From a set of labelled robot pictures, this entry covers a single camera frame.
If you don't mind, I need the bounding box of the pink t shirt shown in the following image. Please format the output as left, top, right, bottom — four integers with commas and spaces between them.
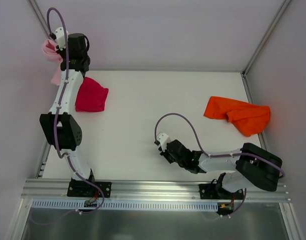
42, 39, 63, 86

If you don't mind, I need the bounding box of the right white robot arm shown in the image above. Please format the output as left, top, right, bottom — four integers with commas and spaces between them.
154, 137, 285, 200

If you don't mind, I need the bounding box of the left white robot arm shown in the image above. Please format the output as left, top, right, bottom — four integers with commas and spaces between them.
39, 33, 98, 198

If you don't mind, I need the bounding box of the red t shirt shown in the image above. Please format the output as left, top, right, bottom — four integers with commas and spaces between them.
75, 77, 109, 113

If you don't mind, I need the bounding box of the orange t shirt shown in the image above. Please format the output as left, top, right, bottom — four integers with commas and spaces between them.
204, 96, 271, 137

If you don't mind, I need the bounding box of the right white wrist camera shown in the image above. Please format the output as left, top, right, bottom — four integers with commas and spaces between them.
154, 132, 171, 152

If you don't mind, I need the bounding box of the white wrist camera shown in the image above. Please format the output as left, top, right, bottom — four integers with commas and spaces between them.
50, 26, 68, 50
154, 132, 171, 152

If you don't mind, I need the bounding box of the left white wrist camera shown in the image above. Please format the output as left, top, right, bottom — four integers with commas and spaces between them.
50, 26, 68, 50

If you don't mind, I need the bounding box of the aluminium front rail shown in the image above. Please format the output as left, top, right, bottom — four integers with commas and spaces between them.
20, 178, 292, 203

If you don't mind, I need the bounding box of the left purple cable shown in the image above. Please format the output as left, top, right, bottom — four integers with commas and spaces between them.
47, 7, 105, 217

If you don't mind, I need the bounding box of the purple cable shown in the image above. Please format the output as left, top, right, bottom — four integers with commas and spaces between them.
154, 112, 286, 216
47, 7, 105, 217

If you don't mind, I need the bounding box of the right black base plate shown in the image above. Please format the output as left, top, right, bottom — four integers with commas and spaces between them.
198, 183, 244, 200

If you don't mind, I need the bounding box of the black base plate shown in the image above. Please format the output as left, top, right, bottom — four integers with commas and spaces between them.
198, 183, 244, 200
66, 179, 112, 198

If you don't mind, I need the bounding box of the left aluminium frame post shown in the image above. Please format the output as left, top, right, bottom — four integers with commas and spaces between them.
27, 0, 71, 74

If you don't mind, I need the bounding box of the aluminium frame post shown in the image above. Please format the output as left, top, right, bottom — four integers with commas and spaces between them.
242, 0, 293, 75
27, 0, 71, 74

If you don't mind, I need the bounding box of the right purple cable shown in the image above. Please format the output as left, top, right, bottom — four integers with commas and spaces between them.
154, 112, 286, 216

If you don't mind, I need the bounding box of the right aluminium side rail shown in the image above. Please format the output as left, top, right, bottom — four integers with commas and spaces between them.
241, 73, 269, 157

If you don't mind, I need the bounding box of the aluminium side rail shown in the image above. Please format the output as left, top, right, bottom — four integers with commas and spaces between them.
35, 71, 73, 179
241, 73, 269, 157

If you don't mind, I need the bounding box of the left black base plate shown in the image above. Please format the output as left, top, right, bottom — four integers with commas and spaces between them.
66, 179, 112, 198

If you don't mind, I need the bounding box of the left aluminium side rail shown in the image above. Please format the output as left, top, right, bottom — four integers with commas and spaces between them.
35, 71, 73, 179

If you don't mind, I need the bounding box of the right aluminium frame post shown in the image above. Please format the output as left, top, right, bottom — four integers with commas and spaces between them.
242, 0, 293, 75

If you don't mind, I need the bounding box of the white slotted cable duct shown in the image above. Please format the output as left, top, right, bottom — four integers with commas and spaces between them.
31, 198, 218, 212

